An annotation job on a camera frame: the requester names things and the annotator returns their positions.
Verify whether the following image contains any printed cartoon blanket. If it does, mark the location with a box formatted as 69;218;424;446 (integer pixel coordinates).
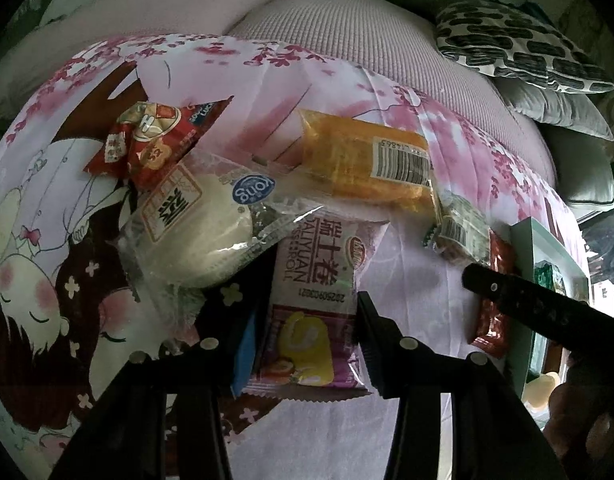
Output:
0;32;588;480

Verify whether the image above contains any cream jelly cup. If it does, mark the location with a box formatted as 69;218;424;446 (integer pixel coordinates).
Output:
522;372;558;411

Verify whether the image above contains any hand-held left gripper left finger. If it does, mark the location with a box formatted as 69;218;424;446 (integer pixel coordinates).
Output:
49;280;268;480

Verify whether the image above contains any small red snack packet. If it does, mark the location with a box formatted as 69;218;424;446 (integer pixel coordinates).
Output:
82;127;138;178

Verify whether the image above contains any dark green snack packet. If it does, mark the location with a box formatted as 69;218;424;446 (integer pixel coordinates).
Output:
533;262;568;296

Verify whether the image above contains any orange cake packet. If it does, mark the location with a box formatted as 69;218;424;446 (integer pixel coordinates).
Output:
294;108;438;217

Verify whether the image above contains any red cartoon snack packet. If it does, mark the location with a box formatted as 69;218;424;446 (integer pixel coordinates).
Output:
114;96;233;191

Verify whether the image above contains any grey pillow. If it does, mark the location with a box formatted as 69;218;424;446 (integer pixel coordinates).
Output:
494;77;614;142

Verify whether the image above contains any red patterned snack packet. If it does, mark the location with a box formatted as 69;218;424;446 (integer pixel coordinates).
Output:
468;232;518;359

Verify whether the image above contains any black and white patterned pillow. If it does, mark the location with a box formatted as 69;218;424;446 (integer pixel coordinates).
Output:
433;0;614;95

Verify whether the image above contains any pink ribbed sofa cover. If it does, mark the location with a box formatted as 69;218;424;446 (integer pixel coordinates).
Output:
0;0;558;186

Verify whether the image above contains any purple swiss roll packet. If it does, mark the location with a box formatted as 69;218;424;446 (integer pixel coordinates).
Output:
242;215;390;403

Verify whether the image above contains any white bun packet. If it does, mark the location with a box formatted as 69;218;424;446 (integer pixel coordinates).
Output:
112;152;325;341

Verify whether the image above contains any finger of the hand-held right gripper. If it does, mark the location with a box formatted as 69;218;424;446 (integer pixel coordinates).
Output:
461;262;614;356

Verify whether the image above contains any person's right hand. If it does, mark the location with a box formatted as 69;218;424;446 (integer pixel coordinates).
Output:
543;347;614;480

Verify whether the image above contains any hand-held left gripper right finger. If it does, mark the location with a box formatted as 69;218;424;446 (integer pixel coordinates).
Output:
356;291;563;480

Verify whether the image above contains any mint green tray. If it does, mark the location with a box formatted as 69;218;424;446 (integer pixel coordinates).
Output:
510;216;593;428

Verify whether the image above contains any green and white cracker packet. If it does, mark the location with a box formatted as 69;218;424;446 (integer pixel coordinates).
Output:
422;192;493;266

